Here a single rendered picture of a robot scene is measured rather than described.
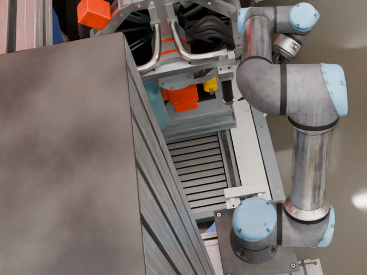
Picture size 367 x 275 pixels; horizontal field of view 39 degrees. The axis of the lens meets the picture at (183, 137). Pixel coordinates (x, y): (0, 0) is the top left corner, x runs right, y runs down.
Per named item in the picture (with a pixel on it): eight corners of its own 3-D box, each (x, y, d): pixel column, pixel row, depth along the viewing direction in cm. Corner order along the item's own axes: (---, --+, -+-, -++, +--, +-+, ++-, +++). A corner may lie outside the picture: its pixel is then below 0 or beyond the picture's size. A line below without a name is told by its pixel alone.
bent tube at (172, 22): (218, 13, 177) (215, -8, 168) (228, 59, 168) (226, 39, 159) (168, 24, 178) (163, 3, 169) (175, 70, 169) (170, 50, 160)
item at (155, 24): (161, 25, 178) (156, 5, 169) (169, 71, 169) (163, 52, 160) (112, 35, 179) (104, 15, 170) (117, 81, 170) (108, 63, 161)
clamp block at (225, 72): (229, 58, 178) (228, 48, 173) (234, 79, 174) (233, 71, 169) (214, 60, 178) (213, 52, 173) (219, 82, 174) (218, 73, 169)
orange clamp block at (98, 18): (110, 1, 175) (86, -8, 169) (112, 19, 171) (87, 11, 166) (100, 14, 179) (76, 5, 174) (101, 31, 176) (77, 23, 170)
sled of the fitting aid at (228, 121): (224, 69, 274) (223, 59, 265) (237, 128, 257) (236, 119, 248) (132, 87, 276) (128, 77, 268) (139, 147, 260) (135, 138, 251)
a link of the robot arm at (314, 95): (275, 224, 150) (279, 54, 118) (328, 226, 148) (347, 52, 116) (276, 256, 140) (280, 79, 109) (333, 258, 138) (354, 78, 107)
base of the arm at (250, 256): (284, 259, 153) (286, 251, 144) (234, 268, 154) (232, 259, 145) (274, 211, 160) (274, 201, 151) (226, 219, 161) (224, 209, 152)
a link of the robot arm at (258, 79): (230, 125, 117) (238, 33, 157) (279, 125, 116) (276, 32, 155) (229, 81, 111) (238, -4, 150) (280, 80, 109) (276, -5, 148)
